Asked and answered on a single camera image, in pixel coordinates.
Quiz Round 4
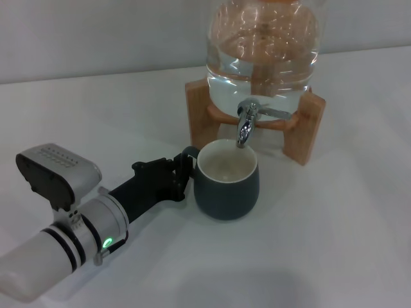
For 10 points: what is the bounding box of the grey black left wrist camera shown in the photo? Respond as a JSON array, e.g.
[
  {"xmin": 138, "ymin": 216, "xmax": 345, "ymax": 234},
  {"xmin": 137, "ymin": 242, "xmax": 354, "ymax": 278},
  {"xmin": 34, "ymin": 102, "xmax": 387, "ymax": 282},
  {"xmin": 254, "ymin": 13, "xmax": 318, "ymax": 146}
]
[{"xmin": 15, "ymin": 143, "xmax": 103, "ymax": 212}]

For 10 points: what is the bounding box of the chrome faucet with lever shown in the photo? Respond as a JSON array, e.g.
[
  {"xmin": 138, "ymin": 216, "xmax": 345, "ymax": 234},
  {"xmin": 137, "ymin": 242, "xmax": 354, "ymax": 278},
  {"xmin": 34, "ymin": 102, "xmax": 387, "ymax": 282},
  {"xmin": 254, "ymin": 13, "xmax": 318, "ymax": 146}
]
[{"xmin": 236, "ymin": 98, "xmax": 292, "ymax": 149}]

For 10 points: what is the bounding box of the wooden dispenser stand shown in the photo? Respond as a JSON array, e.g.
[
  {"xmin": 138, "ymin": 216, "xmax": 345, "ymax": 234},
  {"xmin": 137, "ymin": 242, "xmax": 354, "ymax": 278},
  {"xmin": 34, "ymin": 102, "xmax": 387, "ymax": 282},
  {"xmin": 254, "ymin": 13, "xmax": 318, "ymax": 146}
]
[{"xmin": 185, "ymin": 78, "xmax": 327, "ymax": 167}]

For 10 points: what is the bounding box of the black cable with metal plug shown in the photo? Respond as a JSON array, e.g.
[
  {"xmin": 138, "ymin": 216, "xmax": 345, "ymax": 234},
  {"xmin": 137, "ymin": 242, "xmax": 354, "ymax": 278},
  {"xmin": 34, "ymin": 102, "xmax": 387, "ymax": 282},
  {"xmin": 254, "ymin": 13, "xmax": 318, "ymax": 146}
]
[{"xmin": 94, "ymin": 229, "xmax": 129, "ymax": 266}]

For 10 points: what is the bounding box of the black ceramic cup white inside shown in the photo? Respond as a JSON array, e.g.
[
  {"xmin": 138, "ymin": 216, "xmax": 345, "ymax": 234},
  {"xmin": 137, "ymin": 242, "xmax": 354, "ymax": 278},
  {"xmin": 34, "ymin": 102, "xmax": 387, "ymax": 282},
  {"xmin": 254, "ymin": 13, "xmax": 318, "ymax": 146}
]
[{"xmin": 181, "ymin": 139, "xmax": 260, "ymax": 221}]

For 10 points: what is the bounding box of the clear glass water dispenser jar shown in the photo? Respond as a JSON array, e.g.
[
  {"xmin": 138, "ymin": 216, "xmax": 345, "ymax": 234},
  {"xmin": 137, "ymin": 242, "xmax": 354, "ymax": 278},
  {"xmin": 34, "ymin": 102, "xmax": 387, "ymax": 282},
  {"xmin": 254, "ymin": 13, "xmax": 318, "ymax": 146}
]
[{"xmin": 205, "ymin": 0, "xmax": 322, "ymax": 117}]

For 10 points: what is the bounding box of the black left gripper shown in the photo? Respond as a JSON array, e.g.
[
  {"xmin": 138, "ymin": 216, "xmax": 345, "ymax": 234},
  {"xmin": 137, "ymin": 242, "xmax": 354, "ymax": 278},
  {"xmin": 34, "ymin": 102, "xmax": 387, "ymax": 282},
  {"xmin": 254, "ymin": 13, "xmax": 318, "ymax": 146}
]
[{"xmin": 108, "ymin": 152, "xmax": 191, "ymax": 225}]

